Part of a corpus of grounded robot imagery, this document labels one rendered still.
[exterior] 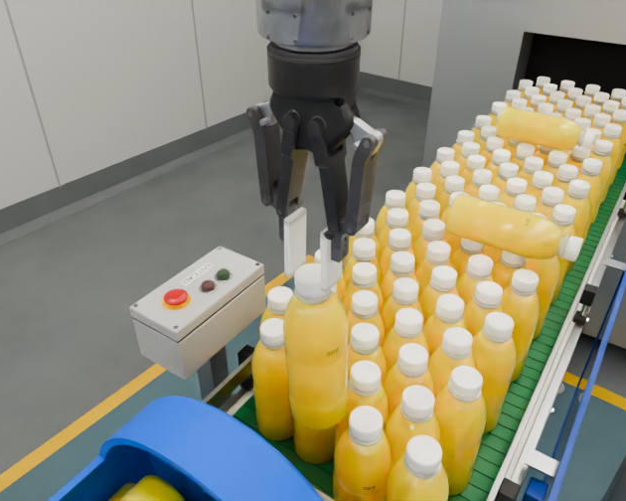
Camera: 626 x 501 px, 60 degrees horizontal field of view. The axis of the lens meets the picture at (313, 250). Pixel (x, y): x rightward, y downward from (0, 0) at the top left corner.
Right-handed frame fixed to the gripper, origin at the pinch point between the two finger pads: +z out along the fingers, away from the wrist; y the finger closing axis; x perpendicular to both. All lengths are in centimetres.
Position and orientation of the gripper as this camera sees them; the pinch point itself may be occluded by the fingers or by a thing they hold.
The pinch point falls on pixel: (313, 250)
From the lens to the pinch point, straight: 54.4
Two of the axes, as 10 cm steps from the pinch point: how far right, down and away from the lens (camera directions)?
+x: 5.6, -4.7, 6.8
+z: 0.0, 8.2, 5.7
